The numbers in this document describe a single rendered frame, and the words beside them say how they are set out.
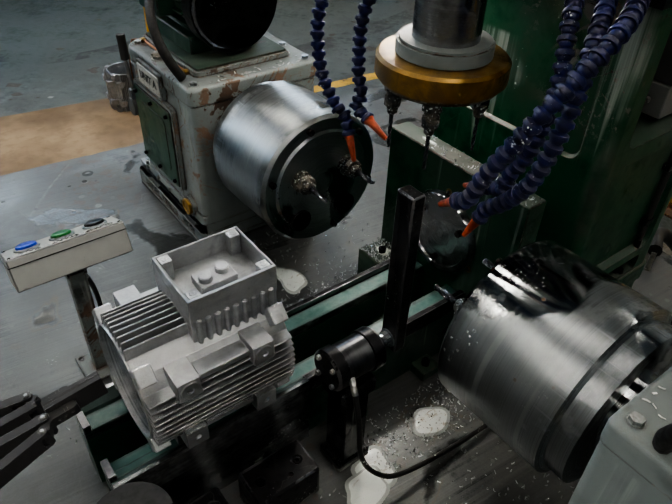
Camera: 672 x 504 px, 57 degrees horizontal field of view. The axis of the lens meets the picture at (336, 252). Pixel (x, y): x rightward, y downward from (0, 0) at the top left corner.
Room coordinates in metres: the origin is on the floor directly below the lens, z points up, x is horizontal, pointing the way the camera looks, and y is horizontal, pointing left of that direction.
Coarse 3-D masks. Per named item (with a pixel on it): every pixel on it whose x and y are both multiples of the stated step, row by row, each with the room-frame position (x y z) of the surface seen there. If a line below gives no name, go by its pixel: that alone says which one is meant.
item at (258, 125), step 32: (256, 96) 1.04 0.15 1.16; (288, 96) 1.03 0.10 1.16; (320, 96) 1.08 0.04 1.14; (224, 128) 1.01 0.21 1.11; (256, 128) 0.97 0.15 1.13; (288, 128) 0.94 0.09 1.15; (320, 128) 0.95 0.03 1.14; (352, 128) 1.00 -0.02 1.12; (224, 160) 0.98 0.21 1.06; (256, 160) 0.92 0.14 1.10; (288, 160) 0.91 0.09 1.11; (320, 160) 0.95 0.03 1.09; (256, 192) 0.90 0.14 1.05; (288, 192) 0.91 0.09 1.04; (320, 192) 0.95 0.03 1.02; (352, 192) 1.00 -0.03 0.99; (288, 224) 0.91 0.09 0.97; (320, 224) 0.95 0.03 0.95
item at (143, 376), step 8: (104, 304) 0.56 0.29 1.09; (280, 304) 0.58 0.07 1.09; (96, 312) 0.55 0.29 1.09; (272, 312) 0.57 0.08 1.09; (280, 312) 0.57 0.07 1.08; (96, 320) 0.55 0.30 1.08; (272, 320) 0.56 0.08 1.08; (280, 320) 0.56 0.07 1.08; (136, 368) 0.46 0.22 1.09; (144, 368) 0.46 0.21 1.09; (136, 376) 0.46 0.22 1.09; (144, 376) 0.46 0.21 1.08; (152, 376) 0.46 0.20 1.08; (136, 384) 0.45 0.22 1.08; (144, 384) 0.45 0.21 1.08; (152, 384) 0.45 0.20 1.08; (280, 384) 0.56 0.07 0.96; (152, 440) 0.46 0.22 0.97; (152, 448) 0.45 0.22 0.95; (160, 448) 0.45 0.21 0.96
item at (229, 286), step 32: (160, 256) 0.60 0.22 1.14; (192, 256) 0.62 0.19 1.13; (224, 256) 0.64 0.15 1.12; (256, 256) 0.62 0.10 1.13; (160, 288) 0.59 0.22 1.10; (192, 288) 0.57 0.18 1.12; (224, 288) 0.55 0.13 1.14; (256, 288) 0.57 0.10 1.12; (192, 320) 0.52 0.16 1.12; (224, 320) 0.54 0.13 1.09
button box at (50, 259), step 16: (112, 224) 0.75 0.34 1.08; (48, 240) 0.72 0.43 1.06; (64, 240) 0.71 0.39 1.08; (80, 240) 0.71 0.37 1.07; (96, 240) 0.73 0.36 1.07; (112, 240) 0.74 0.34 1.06; (128, 240) 0.75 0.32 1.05; (0, 256) 0.69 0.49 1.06; (16, 256) 0.66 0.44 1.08; (32, 256) 0.67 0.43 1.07; (48, 256) 0.68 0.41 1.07; (64, 256) 0.69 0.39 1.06; (80, 256) 0.70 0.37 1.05; (96, 256) 0.71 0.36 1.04; (112, 256) 0.72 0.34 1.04; (16, 272) 0.65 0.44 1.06; (32, 272) 0.66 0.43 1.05; (48, 272) 0.67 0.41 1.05; (64, 272) 0.68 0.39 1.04; (16, 288) 0.64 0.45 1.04
